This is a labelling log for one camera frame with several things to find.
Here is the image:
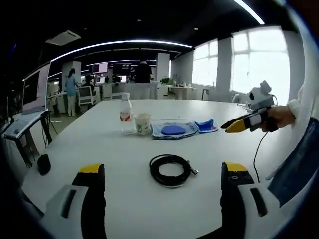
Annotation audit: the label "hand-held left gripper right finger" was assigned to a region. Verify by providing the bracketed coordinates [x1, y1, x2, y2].
[220, 161, 282, 239]

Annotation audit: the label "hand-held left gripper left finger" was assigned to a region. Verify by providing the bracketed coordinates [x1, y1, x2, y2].
[39, 163, 108, 239]

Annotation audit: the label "blue plastic bag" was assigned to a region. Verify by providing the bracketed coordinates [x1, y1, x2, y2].
[194, 118, 219, 134]

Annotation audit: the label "small black pouch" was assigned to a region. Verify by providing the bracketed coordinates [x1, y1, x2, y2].
[37, 154, 52, 176]

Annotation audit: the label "clear plastic water bottle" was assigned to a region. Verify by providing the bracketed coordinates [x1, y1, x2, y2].
[119, 92, 134, 135]

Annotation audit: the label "patterned paper cup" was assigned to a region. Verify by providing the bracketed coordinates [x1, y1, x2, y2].
[134, 113, 153, 137]

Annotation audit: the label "person's right hand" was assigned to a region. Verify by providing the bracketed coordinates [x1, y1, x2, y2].
[261, 104, 296, 131]

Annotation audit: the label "large window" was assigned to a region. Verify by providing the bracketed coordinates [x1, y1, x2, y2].
[230, 28, 291, 107]
[191, 39, 219, 88]

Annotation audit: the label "white table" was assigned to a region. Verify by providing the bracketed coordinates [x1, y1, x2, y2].
[21, 99, 300, 235]

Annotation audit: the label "person in white coat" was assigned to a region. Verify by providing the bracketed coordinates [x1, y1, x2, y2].
[265, 24, 319, 181]

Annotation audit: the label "white side counter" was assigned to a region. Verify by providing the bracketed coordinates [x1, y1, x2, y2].
[169, 84, 197, 100]

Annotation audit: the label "person's blue jeans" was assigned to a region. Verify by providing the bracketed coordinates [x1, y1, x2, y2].
[268, 117, 319, 207]

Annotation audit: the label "green potted plant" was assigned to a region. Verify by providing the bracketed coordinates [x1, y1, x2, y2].
[160, 76, 175, 87]

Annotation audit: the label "black laptop stand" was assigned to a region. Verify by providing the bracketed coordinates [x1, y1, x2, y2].
[4, 112, 54, 170]

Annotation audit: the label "straight ceiling light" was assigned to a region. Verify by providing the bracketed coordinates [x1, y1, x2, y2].
[234, 0, 265, 25]

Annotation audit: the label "white office chair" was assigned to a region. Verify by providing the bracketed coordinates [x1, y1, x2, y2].
[78, 86, 97, 105]

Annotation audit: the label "open laptop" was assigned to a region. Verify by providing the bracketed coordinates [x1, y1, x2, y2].
[1, 61, 52, 139]

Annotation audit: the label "curved ceiling light strip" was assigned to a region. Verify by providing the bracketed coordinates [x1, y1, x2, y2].
[51, 39, 194, 62]

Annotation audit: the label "ceiling air vent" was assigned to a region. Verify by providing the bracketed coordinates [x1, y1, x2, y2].
[45, 30, 82, 46]

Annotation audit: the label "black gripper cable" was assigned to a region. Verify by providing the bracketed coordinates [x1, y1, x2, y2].
[253, 130, 270, 184]

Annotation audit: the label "wall display screen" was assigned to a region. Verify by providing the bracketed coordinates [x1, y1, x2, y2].
[92, 62, 108, 74]

